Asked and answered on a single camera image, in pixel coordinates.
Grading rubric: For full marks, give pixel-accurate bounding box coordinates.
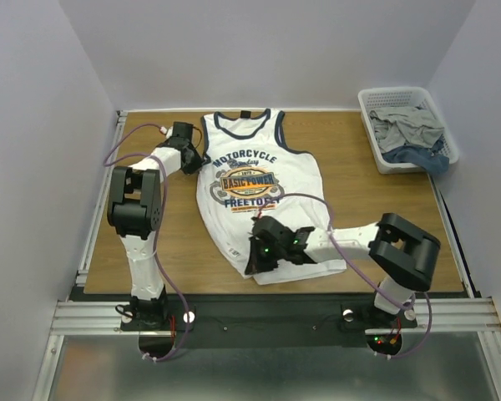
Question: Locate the white printed tank top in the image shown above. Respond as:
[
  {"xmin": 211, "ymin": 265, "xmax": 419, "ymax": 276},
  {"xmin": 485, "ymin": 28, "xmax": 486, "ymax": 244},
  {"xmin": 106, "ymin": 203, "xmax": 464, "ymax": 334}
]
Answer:
[{"xmin": 196, "ymin": 109, "xmax": 347, "ymax": 285}]

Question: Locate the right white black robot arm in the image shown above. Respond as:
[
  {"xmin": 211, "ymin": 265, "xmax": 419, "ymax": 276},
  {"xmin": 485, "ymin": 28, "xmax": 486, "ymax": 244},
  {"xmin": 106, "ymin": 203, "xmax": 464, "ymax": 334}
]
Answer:
[{"xmin": 245, "ymin": 213, "xmax": 441, "ymax": 326}]

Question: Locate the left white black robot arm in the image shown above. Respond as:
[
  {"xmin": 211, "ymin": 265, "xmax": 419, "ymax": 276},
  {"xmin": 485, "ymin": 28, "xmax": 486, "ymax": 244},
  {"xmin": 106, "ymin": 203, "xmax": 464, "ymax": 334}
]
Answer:
[{"xmin": 104, "ymin": 122, "xmax": 203, "ymax": 331}]

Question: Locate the grey tank top in basket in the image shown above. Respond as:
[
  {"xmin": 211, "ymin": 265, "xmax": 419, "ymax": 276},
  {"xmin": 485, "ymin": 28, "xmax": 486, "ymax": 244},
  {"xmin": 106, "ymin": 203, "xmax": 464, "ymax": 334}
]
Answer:
[{"xmin": 368, "ymin": 106, "xmax": 444, "ymax": 154}]

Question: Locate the white perforated plastic basket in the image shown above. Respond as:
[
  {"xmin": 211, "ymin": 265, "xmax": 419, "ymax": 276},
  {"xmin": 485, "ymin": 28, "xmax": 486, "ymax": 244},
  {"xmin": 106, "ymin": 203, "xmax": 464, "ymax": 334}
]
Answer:
[{"xmin": 358, "ymin": 86, "xmax": 459, "ymax": 175}]

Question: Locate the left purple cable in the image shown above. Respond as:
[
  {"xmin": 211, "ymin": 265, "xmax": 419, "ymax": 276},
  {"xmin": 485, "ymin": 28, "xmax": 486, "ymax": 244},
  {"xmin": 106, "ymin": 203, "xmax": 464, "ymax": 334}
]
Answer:
[{"xmin": 103, "ymin": 123, "xmax": 192, "ymax": 363}]

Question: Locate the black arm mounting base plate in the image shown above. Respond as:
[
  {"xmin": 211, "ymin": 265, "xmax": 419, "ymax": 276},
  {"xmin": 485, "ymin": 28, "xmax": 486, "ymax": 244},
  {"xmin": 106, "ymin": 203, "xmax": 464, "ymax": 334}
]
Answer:
[{"xmin": 116, "ymin": 293, "xmax": 417, "ymax": 353}]

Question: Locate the aluminium table edge rail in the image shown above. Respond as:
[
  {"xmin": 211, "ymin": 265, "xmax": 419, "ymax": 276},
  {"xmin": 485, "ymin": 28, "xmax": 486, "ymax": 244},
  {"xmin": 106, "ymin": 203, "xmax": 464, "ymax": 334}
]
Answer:
[{"xmin": 52, "ymin": 109, "xmax": 129, "ymax": 335}]

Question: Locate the aluminium front frame rail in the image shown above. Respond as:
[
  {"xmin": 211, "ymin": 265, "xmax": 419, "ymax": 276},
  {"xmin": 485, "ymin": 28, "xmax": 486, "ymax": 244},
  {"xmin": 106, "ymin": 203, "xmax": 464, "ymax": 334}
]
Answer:
[{"xmin": 408, "ymin": 297, "xmax": 501, "ymax": 401}]

